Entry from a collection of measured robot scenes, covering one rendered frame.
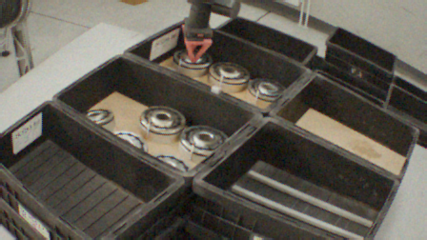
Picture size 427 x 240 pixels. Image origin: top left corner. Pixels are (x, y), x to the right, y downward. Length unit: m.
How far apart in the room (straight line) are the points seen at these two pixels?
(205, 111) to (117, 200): 0.34
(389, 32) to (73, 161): 3.33
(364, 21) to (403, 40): 0.38
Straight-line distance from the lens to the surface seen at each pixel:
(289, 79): 1.71
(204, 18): 1.67
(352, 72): 2.82
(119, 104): 1.57
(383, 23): 4.36
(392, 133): 1.64
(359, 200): 1.41
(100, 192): 1.29
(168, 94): 1.52
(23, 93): 1.86
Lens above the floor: 1.65
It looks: 32 degrees down
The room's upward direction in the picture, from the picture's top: 11 degrees clockwise
